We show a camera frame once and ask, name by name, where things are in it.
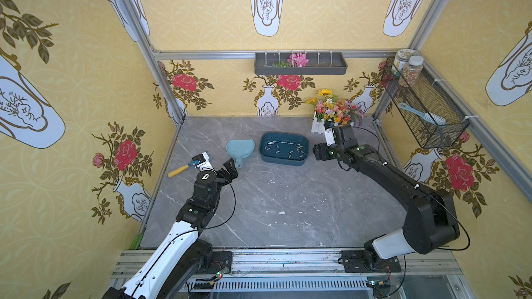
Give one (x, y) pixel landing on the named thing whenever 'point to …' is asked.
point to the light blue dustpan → (240, 149)
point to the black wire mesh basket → (425, 96)
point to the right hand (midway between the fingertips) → (327, 145)
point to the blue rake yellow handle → (181, 169)
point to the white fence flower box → (328, 108)
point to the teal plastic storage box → (284, 148)
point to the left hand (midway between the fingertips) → (215, 163)
